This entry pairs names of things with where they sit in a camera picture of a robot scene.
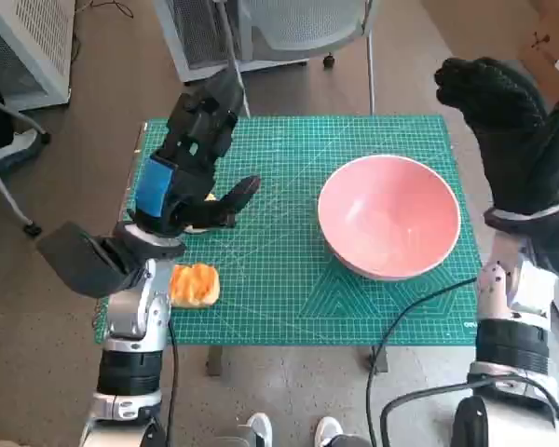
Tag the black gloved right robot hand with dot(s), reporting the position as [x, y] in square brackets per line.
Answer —
[512, 139]

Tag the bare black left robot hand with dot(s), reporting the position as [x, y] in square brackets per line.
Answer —
[191, 153]

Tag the round toy bread bun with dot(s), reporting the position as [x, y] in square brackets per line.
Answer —
[210, 197]

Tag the long striped toy bread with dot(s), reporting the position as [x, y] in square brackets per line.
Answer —
[195, 286]

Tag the pink bowl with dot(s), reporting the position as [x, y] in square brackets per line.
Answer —
[386, 219]

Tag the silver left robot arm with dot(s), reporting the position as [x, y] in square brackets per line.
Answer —
[130, 307]

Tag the plain cardboard box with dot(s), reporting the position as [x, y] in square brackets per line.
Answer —
[552, 90]

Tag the green cutting mat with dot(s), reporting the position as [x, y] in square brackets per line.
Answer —
[284, 186]

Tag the cardboard box with white label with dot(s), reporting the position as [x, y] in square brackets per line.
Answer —
[547, 42]

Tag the grey mesh chair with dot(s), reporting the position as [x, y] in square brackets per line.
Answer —
[303, 23]

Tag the large white perforated cabinet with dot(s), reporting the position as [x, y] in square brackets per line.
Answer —
[37, 37]

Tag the grey table leg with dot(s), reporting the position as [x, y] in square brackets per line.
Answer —
[380, 361]
[214, 361]

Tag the white shoe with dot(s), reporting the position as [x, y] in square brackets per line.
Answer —
[328, 428]
[260, 426]

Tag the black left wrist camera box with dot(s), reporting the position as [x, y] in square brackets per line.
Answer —
[84, 265]

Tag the white frame wheeled chair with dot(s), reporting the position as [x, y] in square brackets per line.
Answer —
[9, 195]

